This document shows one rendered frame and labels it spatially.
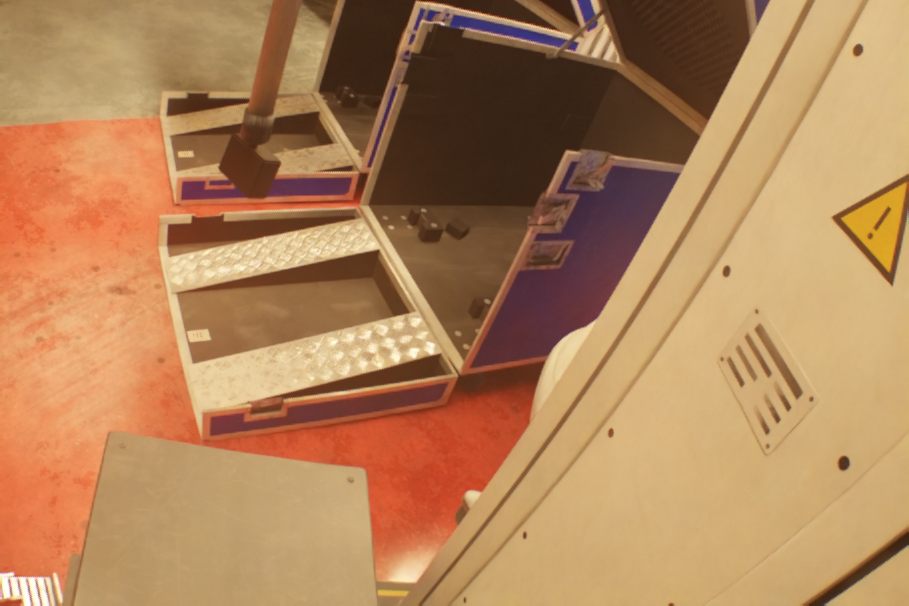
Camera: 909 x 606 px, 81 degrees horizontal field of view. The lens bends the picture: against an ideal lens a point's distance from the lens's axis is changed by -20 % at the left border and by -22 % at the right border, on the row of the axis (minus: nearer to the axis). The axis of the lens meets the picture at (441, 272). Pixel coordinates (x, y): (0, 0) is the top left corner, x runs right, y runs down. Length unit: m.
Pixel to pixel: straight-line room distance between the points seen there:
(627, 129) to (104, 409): 2.23
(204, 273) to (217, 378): 0.47
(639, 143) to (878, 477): 2.48
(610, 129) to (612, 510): 2.45
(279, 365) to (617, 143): 1.67
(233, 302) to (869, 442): 2.07
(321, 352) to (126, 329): 0.65
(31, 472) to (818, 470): 1.73
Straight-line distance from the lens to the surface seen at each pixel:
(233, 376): 1.97
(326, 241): 2.39
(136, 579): 0.74
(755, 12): 1.86
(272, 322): 2.19
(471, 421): 2.15
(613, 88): 2.87
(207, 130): 3.15
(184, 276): 2.29
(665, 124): 2.66
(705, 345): 0.44
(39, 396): 1.97
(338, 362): 2.00
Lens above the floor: 1.52
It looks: 35 degrees down
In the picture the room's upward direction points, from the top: 23 degrees clockwise
